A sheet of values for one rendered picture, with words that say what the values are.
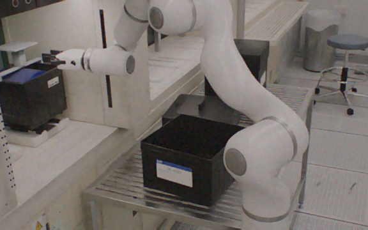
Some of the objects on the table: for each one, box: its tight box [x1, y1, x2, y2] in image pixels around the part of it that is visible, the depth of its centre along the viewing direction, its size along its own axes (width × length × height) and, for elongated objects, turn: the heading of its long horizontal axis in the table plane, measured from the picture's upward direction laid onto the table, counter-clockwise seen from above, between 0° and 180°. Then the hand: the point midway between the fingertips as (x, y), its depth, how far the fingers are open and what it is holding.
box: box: [204, 39, 270, 96], centre depth 239 cm, size 29×29×25 cm
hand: (51, 55), depth 162 cm, fingers open, 4 cm apart
